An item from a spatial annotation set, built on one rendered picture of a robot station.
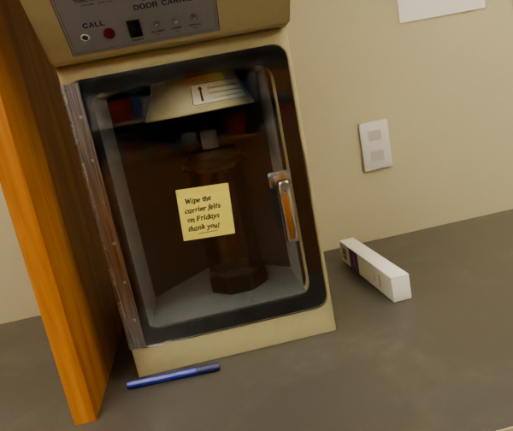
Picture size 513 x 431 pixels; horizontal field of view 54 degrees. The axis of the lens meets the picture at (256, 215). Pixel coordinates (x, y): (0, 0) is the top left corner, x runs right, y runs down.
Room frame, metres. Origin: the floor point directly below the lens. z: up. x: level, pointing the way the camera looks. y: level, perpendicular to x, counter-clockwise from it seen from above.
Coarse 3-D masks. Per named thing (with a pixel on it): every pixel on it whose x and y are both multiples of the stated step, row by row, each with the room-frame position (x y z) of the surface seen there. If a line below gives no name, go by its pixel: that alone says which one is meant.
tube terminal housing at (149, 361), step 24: (168, 48) 0.73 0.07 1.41; (192, 48) 0.74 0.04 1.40; (216, 48) 0.74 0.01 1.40; (240, 48) 0.74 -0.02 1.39; (288, 48) 0.75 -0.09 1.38; (72, 72) 0.72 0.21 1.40; (96, 72) 0.72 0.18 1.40; (312, 192) 0.75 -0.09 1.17; (312, 312) 0.74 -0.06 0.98; (216, 336) 0.73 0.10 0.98; (240, 336) 0.73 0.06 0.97; (264, 336) 0.74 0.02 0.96; (288, 336) 0.74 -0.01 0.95; (144, 360) 0.72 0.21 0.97; (168, 360) 0.72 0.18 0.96; (192, 360) 0.73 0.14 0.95
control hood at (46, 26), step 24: (24, 0) 0.63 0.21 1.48; (48, 0) 0.63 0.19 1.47; (216, 0) 0.68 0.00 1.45; (240, 0) 0.68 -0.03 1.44; (264, 0) 0.69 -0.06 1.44; (288, 0) 0.70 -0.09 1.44; (48, 24) 0.65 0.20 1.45; (240, 24) 0.71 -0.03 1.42; (264, 24) 0.72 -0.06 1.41; (48, 48) 0.67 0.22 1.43; (120, 48) 0.69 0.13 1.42; (144, 48) 0.71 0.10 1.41
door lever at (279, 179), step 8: (272, 176) 0.73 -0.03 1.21; (280, 176) 0.73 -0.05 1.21; (272, 184) 0.73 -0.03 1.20; (280, 184) 0.68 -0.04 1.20; (288, 184) 0.68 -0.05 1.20; (280, 192) 0.68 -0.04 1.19; (288, 192) 0.68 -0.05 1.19; (280, 200) 0.68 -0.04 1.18; (288, 200) 0.68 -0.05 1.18; (288, 208) 0.68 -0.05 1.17; (288, 216) 0.68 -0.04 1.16; (288, 224) 0.68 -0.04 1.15; (296, 224) 0.68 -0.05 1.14; (288, 232) 0.68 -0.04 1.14; (296, 232) 0.68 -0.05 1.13; (288, 240) 0.68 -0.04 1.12; (296, 240) 0.68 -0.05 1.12
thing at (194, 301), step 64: (192, 64) 0.72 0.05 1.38; (256, 64) 0.73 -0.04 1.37; (128, 128) 0.71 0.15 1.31; (192, 128) 0.72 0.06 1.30; (256, 128) 0.73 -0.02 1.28; (128, 192) 0.71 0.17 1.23; (256, 192) 0.73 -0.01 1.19; (128, 256) 0.71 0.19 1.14; (192, 256) 0.72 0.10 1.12; (256, 256) 0.73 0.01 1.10; (320, 256) 0.73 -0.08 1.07; (192, 320) 0.72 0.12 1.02; (256, 320) 0.72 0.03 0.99
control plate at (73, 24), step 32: (64, 0) 0.63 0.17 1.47; (96, 0) 0.64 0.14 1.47; (128, 0) 0.65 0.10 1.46; (160, 0) 0.66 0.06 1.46; (192, 0) 0.67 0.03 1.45; (64, 32) 0.66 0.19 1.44; (96, 32) 0.67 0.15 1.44; (128, 32) 0.68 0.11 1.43; (160, 32) 0.69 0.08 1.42; (192, 32) 0.70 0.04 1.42
